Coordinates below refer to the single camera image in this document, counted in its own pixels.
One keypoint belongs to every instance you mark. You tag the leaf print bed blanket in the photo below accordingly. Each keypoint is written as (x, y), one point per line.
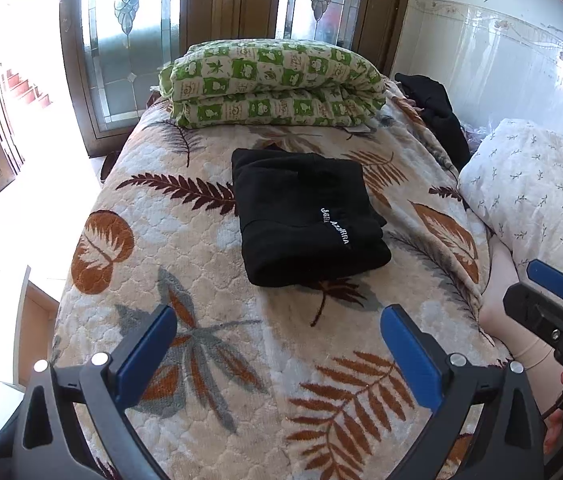
(211, 285)

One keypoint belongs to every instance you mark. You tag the white floral pillow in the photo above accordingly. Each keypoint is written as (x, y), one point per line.
(536, 185)

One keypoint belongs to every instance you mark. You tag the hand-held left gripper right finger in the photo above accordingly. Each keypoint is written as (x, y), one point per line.
(411, 355)

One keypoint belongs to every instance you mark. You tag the dark cloth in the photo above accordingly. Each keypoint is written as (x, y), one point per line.
(436, 105)

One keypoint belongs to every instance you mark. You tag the person's right hand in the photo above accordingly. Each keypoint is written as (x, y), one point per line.
(554, 425)

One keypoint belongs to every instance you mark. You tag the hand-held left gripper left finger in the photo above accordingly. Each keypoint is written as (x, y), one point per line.
(146, 355)

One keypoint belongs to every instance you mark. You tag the white bedside box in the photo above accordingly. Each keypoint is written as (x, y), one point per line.
(36, 330)

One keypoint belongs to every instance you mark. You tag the person's right forearm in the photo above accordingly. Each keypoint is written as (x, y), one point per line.
(534, 350)

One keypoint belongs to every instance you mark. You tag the stained glass window panel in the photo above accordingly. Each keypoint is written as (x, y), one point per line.
(126, 35)
(321, 0)

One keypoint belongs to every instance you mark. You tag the green patterned folded quilt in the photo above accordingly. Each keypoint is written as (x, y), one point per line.
(271, 70)

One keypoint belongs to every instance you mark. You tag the red outdoor stairs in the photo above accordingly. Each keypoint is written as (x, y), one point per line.
(26, 85)

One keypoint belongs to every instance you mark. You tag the wooden window frame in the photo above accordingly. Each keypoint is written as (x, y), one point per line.
(231, 0)

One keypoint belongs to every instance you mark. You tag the black pants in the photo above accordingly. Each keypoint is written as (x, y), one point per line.
(301, 220)

